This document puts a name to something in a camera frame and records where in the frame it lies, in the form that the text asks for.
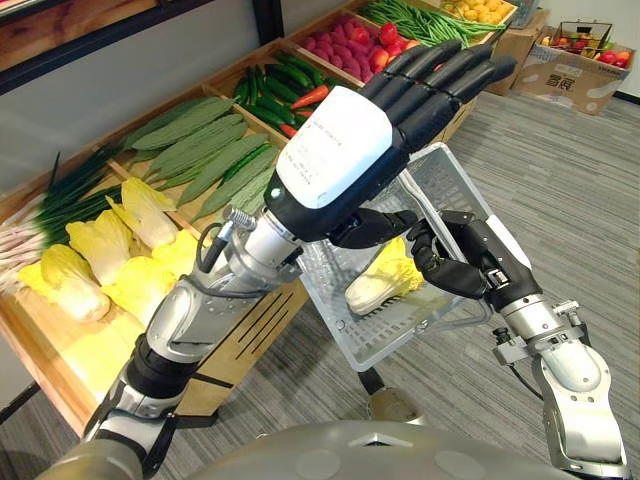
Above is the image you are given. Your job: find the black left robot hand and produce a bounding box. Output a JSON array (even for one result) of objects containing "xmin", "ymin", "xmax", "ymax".
[{"xmin": 263, "ymin": 39, "xmax": 519, "ymax": 250}]

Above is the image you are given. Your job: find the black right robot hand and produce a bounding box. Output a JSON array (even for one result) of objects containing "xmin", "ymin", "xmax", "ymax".
[{"xmin": 406, "ymin": 209, "xmax": 544, "ymax": 309}]

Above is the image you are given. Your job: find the yellow napa cabbage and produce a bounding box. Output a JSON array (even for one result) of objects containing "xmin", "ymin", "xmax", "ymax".
[
  {"xmin": 106, "ymin": 177, "xmax": 179, "ymax": 250},
  {"xmin": 65, "ymin": 209, "xmax": 134, "ymax": 287},
  {"xmin": 344, "ymin": 237, "xmax": 427, "ymax": 317},
  {"xmin": 151, "ymin": 229, "xmax": 202, "ymax": 277},
  {"xmin": 101, "ymin": 256, "xmax": 177, "ymax": 327},
  {"xmin": 18, "ymin": 244, "xmax": 112, "ymax": 322}
]

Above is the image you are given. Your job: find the translucent white plastic basket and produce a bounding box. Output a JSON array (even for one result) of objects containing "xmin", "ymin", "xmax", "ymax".
[{"xmin": 298, "ymin": 142, "xmax": 495, "ymax": 372}]

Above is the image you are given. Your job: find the wooden vegetable display stand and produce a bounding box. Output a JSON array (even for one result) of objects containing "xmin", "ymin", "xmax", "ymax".
[{"xmin": 0, "ymin": 0, "xmax": 520, "ymax": 437}]

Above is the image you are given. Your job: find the orange-red carrot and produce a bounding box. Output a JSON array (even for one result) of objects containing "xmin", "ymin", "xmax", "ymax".
[{"xmin": 290, "ymin": 84, "xmax": 331, "ymax": 111}]

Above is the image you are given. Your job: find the green bitter gourd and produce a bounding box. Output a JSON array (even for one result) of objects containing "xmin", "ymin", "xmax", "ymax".
[
  {"xmin": 232, "ymin": 169, "xmax": 277, "ymax": 217},
  {"xmin": 143, "ymin": 114, "xmax": 249, "ymax": 180},
  {"xmin": 122, "ymin": 96, "xmax": 237, "ymax": 152},
  {"xmin": 174, "ymin": 132, "xmax": 272, "ymax": 209},
  {"xmin": 191, "ymin": 149, "xmax": 279, "ymax": 224}
]

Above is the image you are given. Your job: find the green bean pile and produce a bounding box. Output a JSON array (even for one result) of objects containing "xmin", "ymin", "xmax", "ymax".
[{"xmin": 358, "ymin": 0, "xmax": 507, "ymax": 49}]

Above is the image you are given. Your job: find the robot leg and foot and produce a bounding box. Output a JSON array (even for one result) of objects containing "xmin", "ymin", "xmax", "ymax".
[{"xmin": 356, "ymin": 369, "xmax": 427, "ymax": 427}]

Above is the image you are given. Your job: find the white printed cardboard box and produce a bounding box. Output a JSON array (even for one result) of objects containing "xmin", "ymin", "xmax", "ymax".
[{"xmin": 511, "ymin": 26, "xmax": 637, "ymax": 117}]

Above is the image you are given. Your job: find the yellow fruit pile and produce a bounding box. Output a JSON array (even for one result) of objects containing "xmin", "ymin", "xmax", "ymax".
[{"xmin": 441, "ymin": 0, "xmax": 517, "ymax": 26}]

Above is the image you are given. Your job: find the brown cardboard box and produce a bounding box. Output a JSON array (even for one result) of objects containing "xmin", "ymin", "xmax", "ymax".
[{"xmin": 485, "ymin": 8, "xmax": 552, "ymax": 97}]

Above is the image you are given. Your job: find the red fruit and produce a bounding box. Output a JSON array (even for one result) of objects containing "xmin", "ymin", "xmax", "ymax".
[{"xmin": 598, "ymin": 49, "xmax": 632, "ymax": 70}]

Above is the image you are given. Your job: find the grey robot torso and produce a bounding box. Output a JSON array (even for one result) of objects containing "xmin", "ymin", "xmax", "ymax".
[{"xmin": 34, "ymin": 419, "xmax": 584, "ymax": 480}]

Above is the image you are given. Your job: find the dark green scallion bunch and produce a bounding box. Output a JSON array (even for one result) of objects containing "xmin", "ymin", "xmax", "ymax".
[{"xmin": 35, "ymin": 144, "xmax": 124, "ymax": 247}]

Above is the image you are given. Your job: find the wooden shelf board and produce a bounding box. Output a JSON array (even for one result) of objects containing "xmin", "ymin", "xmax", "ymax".
[{"xmin": 0, "ymin": 0, "xmax": 157, "ymax": 73}]

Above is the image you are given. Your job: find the pale pink-white stalk bunch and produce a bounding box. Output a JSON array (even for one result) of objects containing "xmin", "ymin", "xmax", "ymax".
[{"xmin": 0, "ymin": 219, "xmax": 50, "ymax": 294}]

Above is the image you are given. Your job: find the black wire basket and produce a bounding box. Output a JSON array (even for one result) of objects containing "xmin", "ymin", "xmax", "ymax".
[{"xmin": 548, "ymin": 19, "xmax": 615, "ymax": 60}]

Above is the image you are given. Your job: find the black metal shelf frame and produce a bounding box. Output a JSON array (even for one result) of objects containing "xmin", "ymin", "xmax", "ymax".
[{"xmin": 0, "ymin": 0, "xmax": 287, "ymax": 97}]

